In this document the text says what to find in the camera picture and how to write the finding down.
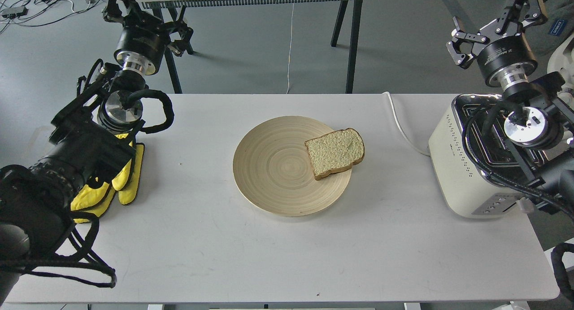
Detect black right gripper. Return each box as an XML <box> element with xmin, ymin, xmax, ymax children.
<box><xmin>446</xmin><ymin>0</ymin><xmax>548</xmax><ymax>87</ymax></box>

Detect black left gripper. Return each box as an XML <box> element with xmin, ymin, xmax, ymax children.
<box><xmin>103</xmin><ymin>0</ymin><xmax>195</xmax><ymax>75</ymax></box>

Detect slice of bread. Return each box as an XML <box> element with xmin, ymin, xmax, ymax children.
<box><xmin>304</xmin><ymin>128</ymin><xmax>365</xmax><ymax>181</ymax></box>

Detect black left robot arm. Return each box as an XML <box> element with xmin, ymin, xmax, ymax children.
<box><xmin>0</xmin><ymin>0</ymin><xmax>193</xmax><ymax>300</ymax></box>

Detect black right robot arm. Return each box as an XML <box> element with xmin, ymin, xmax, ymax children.
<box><xmin>447</xmin><ymin>0</ymin><xmax>573</xmax><ymax>218</ymax></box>

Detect cream white toaster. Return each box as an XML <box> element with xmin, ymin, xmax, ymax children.
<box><xmin>429</xmin><ymin>94</ymin><xmax>535</xmax><ymax>219</ymax></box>

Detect grey bag with blue label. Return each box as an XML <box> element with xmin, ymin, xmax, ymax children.
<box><xmin>525</xmin><ymin>0</ymin><xmax>574</xmax><ymax>56</ymax></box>

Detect yellow cloth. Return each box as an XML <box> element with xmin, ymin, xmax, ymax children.
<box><xmin>70</xmin><ymin>140</ymin><xmax>145</xmax><ymax>217</ymax></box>

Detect round bamboo plate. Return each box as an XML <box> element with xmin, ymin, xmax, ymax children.
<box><xmin>232</xmin><ymin>116</ymin><xmax>352</xmax><ymax>216</ymax></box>

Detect cables and adapters on floor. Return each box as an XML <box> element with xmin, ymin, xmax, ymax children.
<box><xmin>0</xmin><ymin>0</ymin><xmax>110</xmax><ymax>35</ymax></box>

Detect white toaster power cable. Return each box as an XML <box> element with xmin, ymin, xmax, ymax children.
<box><xmin>382</xmin><ymin>92</ymin><xmax>431</xmax><ymax>157</ymax></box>

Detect thin white hanging cable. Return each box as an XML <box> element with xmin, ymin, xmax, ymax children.
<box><xmin>286</xmin><ymin>3</ymin><xmax>295</xmax><ymax>94</ymax></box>

